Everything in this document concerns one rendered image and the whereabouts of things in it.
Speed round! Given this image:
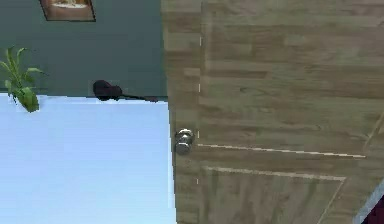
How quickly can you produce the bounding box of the brown wooden room door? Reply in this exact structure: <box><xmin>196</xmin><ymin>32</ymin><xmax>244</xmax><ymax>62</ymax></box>
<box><xmin>161</xmin><ymin>0</ymin><xmax>384</xmax><ymax>224</ymax></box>

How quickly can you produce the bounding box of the dark maroon rounded object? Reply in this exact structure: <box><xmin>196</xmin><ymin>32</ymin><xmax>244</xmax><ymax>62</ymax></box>
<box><xmin>92</xmin><ymin>79</ymin><xmax>160</xmax><ymax>104</ymax></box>

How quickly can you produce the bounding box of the silver round door knob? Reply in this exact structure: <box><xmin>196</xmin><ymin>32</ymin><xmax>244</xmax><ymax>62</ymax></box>
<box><xmin>174</xmin><ymin>128</ymin><xmax>196</xmax><ymax>156</ymax></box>

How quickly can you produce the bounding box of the brown framed wall picture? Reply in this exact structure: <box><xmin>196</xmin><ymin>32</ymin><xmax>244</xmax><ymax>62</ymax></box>
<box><xmin>39</xmin><ymin>0</ymin><xmax>97</xmax><ymax>23</ymax></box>

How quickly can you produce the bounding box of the green house plant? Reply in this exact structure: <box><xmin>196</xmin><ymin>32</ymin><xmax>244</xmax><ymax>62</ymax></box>
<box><xmin>0</xmin><ymin>46</ymin><xmax>46</xmax><ymax>114</ymax></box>

